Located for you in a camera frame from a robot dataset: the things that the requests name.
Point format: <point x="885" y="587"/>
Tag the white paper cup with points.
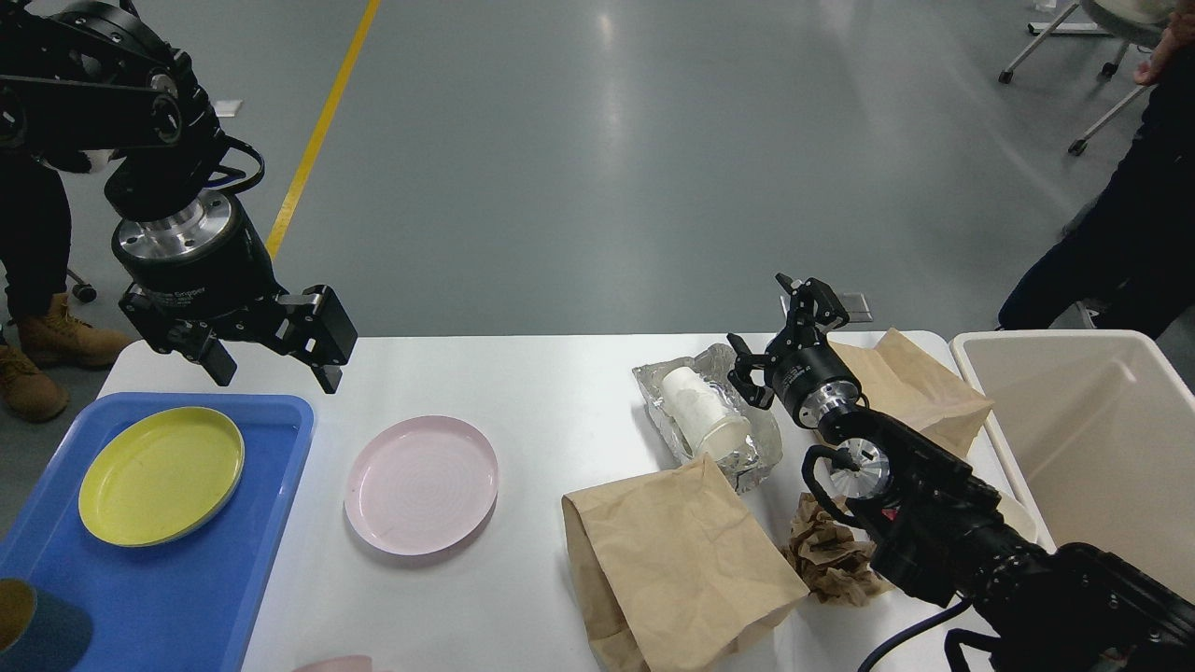
<point x="710" y="425"/>

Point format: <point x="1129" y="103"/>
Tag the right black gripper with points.
<point x="801" y="370"/>

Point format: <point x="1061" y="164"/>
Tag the person in dark trousers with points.
<point x="1133" y="248"/>

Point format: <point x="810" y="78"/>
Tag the pink plate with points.
<point x="422" y="485"/>

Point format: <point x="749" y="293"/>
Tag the blue yellow cup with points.
<point x="41" y="631"/>

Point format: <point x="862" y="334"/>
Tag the grey floor plate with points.
<point x="856" y="306"/>

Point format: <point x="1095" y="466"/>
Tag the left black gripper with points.
<point x="203" y="277"/>

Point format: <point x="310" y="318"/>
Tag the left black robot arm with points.
<point x="93" y="81"/>

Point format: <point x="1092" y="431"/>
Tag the yellow plate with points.
<point x="162" y="478"/>

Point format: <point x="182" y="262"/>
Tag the person with tan boots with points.
<point x="36" y="236"/>

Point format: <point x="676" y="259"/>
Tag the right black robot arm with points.
<point x="938" y="531"/>

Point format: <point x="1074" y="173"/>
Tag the blue plastic tray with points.
<point x="186" y="605"/>

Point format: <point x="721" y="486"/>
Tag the beige plastic bin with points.
<point x="1096" y="432"/>

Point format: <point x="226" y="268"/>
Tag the rear brown paper bag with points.
<point x="902" y="380"/>

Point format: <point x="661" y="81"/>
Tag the clear plastic wrapper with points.
<point x="764" y="452"/>

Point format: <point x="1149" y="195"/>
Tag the pink cup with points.
<point x="343" y="663"/>

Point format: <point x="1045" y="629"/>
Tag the rolling chair base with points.
<point x="1093" y="45"/>

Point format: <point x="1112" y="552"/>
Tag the crumpled brown paper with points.
<point x="827" y="556"/>

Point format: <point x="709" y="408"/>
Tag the large brown paper bag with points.
<point x="672" y="572"/>

